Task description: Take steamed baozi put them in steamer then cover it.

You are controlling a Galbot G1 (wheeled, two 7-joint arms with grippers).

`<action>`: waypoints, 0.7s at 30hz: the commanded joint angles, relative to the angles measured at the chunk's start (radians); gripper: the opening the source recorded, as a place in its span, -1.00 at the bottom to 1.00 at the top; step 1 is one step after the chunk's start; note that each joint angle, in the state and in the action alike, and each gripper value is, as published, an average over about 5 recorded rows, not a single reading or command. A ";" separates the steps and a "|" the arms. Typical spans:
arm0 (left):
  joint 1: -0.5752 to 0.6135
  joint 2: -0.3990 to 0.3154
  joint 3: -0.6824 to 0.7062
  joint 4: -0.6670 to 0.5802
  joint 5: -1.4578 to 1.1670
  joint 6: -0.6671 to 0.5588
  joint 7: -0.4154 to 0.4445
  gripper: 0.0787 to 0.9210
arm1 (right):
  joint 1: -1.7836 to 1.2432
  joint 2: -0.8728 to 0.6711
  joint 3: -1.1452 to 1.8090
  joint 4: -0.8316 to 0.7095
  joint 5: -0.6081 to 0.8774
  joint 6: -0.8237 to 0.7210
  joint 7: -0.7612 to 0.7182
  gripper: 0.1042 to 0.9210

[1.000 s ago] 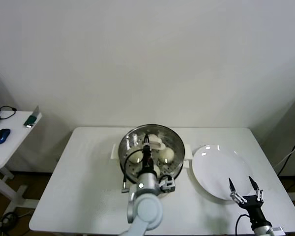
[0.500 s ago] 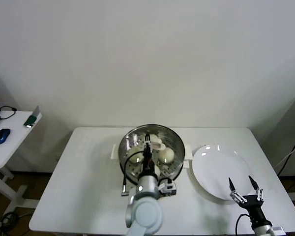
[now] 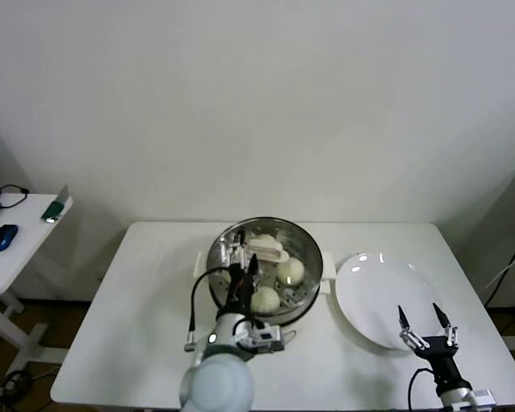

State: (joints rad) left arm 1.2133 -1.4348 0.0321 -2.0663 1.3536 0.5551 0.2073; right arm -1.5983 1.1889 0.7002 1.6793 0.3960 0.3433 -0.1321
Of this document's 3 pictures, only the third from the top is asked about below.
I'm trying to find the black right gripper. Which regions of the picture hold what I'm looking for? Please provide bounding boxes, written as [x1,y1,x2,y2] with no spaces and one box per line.
[397,302,460,391]

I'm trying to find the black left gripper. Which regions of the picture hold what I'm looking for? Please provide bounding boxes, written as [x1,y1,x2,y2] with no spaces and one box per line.
[220,229,262,318]

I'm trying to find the glass pot lid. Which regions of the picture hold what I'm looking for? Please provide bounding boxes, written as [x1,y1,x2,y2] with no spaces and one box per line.
[207,217,324,321]

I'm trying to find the white steamed baozi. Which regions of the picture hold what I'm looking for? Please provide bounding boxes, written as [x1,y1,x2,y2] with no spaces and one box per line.
[249,233,280,250]
[251,287,282,317]
[276,258,306,288]

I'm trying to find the steel steamer basket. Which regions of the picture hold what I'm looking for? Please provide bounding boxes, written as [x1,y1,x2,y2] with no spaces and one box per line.
[192,216,337,321]

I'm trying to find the white oval plate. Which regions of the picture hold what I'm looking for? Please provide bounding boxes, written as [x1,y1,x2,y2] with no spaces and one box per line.
[335,251,445,353]

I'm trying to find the white electric cooking pot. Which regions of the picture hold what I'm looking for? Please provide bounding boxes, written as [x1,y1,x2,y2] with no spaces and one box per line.
[214,278,334,346]

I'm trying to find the green and white tool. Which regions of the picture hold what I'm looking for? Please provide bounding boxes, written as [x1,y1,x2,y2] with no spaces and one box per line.
[40,184,72,224]

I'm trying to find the white side desk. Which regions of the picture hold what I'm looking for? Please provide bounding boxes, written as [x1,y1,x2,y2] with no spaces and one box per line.
[0,191,76,375]

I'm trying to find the blue computer mouse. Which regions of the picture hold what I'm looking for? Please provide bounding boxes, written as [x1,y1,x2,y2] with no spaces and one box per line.
[0,223,21,253]

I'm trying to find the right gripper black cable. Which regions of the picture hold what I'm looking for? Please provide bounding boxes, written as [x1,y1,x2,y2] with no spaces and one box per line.
[407,367,435,412]

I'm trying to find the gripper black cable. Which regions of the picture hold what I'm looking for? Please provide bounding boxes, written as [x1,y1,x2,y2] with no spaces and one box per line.
[184,267,233,354]
[407,367,435,412]

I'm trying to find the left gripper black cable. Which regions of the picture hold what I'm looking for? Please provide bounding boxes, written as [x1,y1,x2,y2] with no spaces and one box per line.
[184,267,233,354]

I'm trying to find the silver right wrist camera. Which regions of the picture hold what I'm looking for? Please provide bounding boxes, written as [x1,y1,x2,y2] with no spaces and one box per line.
[470,387,497,408]

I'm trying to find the white wall power cable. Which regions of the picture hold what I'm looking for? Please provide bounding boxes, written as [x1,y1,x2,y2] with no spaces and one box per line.
[482,246,515,298]

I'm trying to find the black desk cable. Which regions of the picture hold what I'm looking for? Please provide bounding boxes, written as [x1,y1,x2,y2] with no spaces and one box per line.
[0,184,31,210]

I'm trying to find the black floor cable bundle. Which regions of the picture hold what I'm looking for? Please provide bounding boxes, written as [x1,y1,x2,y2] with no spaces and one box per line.
[0,367,59,401]

